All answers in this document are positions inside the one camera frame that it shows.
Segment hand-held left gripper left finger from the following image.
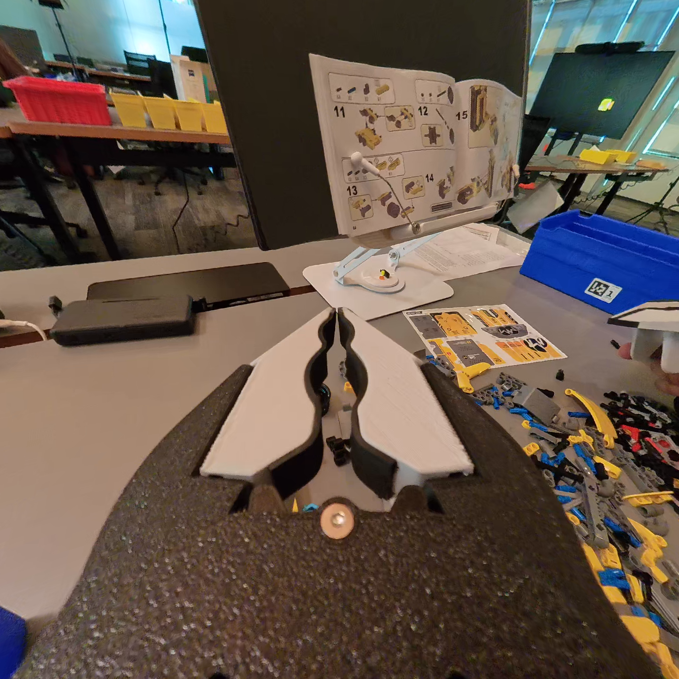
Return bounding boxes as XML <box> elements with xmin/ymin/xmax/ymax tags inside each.
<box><xmin>199</xmin><ymin>307</ymin><xmax>338</xmax><ymax>499</ymax></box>

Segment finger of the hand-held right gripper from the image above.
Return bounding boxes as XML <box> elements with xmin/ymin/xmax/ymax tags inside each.
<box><xmin>607</xmin><ymin>301</ymin><xmax>679</xmax><ymax>362</ymax></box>

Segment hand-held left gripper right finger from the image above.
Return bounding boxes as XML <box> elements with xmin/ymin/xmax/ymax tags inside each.
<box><xmin>337</xmin><ymin>307</ymin><xmax>475</xmax><ymax>500</ymax></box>

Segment pile of toy building pieces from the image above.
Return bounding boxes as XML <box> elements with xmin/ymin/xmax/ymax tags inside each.
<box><xmin>424</xmin><ymin>354</ymin><xmax>679</xmax><ymax>679</ymax></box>

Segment blue plastic bin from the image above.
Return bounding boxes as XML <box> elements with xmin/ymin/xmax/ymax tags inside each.
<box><xmin>520</xmin><ymin>209</ymin><xmax>679</xmax><ymax>320</ymax></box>

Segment yellow sticker sheet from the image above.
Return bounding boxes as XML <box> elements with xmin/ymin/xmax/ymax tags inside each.
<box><xmin>404</xmin><ymin>304</ymin><xmax>567</xmax><ymax>370</ymax></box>

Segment yellow curved toy panel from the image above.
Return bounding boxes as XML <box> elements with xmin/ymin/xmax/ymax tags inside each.
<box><xmin>564</xmin><ymin>389</ymin><xmax>619</xmax><ymax>450</ymax></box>

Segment grey toy panel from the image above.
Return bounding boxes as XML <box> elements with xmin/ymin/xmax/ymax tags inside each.
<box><xmin>522</xmin><ymin>386</ymin><xmax>564</xmax><ymax>421</ymax></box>

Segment white book stand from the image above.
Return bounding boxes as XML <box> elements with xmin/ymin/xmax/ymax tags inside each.
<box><xmin>302</xmin><ymin>151</ymin><xmax>518</xmax><ymax>323</ymax></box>

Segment flat black device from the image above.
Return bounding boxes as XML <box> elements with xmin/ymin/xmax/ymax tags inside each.
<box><xmin>86</xmin><ymin>262</ymin><xmax>291</xmax><ymax>309</ymax></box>

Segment shallow yellow tray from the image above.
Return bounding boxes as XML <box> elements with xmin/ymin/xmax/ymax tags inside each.
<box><xmin>578</xmin><ymin>148</ymin><xmax>637</xmax><ymax>164</ymax></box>

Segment black power bank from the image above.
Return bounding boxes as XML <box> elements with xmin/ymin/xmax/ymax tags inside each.
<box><xmin>49</xmin><ymin>294</ymin><xmax>197</xmax><ymax>347</ymax></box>

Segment printed paper sheets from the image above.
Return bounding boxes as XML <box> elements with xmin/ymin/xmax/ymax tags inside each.
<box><xmin>411</xmin><ymin>223</ymin><xmax>531</xmax><ymax>282</ymax></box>

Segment black screen on stand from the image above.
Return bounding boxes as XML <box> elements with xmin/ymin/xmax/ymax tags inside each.
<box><xmin>529</xmin><ymin>42</ymin><xmax>676</xmax><ymax>156</ymax></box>

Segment toy instruction booklet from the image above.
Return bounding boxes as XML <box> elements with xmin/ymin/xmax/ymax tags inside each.
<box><xmin>309</xmin><ymin>53</ymin><xmax>524</xmax><ymax>238</ymax></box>

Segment yellow toy vehicle section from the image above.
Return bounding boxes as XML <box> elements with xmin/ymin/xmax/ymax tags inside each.
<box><xmin>581</xmin><ymin>541</ymin><xmax>679</xmax><ymax>679</ymax></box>

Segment black partition panel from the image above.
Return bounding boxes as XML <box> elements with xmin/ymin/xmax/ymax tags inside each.
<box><xmin>193</xmin><ymin>0</ymin><xmax>532</xmax><ymax>251</ymax></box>

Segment wooden background table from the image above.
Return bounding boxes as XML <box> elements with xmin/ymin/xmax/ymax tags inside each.
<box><xmin>6</xmin><ymin>121</ymin><xmax>235</xmax><ymax>262</ymax></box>

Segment blue plastic thing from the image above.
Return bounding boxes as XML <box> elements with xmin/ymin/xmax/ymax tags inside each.
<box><xmin>0</xmin><ymin>607</ymin><xmax>28</xmax><ymax>679</ymax></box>

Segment red plastic basket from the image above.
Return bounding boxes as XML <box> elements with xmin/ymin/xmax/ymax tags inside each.
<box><xmin>2</xmin><ymin>76</ymin><xmax>113</xmax><ymax>127</ymax></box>

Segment white cable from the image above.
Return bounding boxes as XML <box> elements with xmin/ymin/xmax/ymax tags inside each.
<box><xmin>0</xmin><ymin>318</ymin><xmax>50</xmax><ymax>341</ymax></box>

